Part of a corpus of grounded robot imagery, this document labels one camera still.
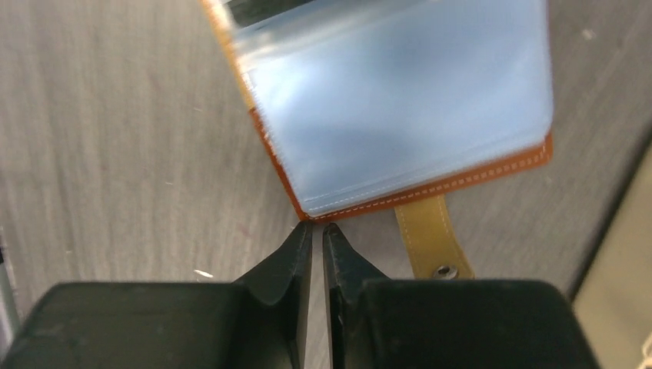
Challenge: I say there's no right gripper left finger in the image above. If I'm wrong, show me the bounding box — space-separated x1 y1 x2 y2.
2 222 313 368

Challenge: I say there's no beige oval card tray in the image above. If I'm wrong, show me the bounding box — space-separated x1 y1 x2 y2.
574 152 651 368

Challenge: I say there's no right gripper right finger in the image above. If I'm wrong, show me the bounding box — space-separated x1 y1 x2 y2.
323 224 599 368

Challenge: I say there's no brown leather card holder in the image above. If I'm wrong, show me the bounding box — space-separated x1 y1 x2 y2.
202 1 554 279

